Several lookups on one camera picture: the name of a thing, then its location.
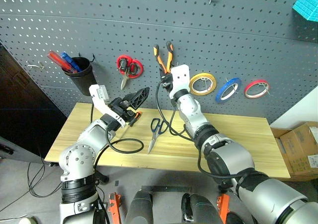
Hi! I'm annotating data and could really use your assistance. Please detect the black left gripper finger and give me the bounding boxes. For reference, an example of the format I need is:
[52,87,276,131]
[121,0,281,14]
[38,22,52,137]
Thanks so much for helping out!
[129,96,148,110]
[125,86,151,103]

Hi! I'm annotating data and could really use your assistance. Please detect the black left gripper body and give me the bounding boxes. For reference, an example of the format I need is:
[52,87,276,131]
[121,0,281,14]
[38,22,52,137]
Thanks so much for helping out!
[107,97,137,123]

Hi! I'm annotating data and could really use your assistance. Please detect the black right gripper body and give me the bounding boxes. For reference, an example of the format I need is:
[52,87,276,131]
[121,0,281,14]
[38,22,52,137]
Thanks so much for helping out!
[160,73,174,91]

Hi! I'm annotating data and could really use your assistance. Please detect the orange black handled pliers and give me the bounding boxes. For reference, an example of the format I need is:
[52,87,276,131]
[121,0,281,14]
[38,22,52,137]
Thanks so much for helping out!
[153,41,175,76]

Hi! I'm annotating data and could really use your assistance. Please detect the yellow tape roll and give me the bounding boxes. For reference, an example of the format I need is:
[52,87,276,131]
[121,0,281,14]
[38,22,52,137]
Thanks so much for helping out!
[189,72,217,97]

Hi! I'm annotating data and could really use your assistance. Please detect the blue tape roll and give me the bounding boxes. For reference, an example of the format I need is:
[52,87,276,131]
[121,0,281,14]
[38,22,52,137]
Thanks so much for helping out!
[215,77,242,104]

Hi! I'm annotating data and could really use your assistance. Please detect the grey metal pegboard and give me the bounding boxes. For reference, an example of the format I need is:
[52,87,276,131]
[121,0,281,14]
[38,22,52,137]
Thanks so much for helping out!
[0,0,318,125]

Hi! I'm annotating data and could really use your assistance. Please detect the red tape roll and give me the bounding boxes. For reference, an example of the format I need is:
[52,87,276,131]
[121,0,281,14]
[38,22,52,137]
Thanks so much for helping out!
[243,79,270,100]

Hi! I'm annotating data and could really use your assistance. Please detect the black cup holder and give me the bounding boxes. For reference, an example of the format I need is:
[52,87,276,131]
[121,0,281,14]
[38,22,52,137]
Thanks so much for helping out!
[62,57,98,97]

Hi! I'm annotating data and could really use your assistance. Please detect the red and blue pens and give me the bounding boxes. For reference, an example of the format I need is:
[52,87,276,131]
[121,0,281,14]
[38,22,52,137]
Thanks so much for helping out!
[47,50,76,74]

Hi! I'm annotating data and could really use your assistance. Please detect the dark metal bar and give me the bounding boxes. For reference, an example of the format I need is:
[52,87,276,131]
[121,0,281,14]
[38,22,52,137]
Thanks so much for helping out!
[141,185,192,193]

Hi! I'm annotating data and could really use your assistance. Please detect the dark cabinet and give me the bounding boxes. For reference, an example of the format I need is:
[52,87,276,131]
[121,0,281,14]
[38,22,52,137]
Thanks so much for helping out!
[0,42,68,164]

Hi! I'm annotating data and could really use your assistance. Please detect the dark rounded shape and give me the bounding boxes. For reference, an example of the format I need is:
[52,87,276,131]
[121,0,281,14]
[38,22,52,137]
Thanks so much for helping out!
[124,191,154,224]
[180,193,225,224]

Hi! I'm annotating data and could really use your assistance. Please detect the brown cardboard box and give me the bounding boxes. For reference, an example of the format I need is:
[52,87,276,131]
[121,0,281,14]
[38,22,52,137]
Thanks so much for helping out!
[270,121,318,183]

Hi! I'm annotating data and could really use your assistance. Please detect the teal ribbed block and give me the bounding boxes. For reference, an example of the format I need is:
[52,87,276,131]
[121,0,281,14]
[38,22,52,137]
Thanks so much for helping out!
[292,0,318,22]

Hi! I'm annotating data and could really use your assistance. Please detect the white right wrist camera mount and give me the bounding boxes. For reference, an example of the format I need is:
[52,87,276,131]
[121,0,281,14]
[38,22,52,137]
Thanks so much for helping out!
[168,64,192,98]

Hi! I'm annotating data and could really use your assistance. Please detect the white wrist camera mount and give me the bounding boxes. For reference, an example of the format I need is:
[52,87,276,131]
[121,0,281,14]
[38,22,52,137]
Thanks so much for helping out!
[88,83,125,128]
[168,64,192,98]

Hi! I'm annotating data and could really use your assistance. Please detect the orange black handled screwdriver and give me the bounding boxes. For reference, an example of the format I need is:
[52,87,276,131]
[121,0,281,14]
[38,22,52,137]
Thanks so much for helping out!
[119,111,143,138]

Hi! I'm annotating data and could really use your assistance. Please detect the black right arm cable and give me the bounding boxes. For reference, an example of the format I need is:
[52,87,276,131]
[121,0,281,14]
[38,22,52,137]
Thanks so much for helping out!
[155,80,252,180]

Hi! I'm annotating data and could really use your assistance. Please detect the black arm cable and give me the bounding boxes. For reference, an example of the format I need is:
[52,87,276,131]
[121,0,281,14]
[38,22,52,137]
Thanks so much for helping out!
[155,80,252,180]
[92,128,145,170]

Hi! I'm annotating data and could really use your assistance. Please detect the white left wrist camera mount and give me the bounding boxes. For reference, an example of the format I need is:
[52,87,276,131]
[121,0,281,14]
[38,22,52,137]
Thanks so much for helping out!
[88,83,125,128]

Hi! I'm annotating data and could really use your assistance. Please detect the red handled scissors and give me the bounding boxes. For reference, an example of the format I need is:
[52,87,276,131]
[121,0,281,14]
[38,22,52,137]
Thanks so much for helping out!
[116,55,145,91]

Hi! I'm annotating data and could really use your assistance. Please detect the black blue handled scissors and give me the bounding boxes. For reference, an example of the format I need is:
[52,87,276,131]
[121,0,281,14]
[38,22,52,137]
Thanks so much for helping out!
[147,117,170,155]

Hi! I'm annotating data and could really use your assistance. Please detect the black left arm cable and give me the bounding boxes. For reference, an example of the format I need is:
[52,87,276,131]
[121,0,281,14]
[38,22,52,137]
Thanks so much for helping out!
[92,128,145,170]

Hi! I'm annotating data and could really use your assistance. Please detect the blue handled screwdriver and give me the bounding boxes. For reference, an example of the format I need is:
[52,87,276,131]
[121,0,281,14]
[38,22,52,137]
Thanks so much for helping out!
[60,52,82,73]

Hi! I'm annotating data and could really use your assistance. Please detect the orange clamp bracket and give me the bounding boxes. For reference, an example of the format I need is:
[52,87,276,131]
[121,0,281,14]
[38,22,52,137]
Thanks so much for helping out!
[216,193,231,224]
[107,192,123,224]

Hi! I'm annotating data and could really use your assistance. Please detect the black floor cables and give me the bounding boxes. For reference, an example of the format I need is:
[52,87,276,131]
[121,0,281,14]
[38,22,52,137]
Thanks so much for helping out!
[0,146,63,220]

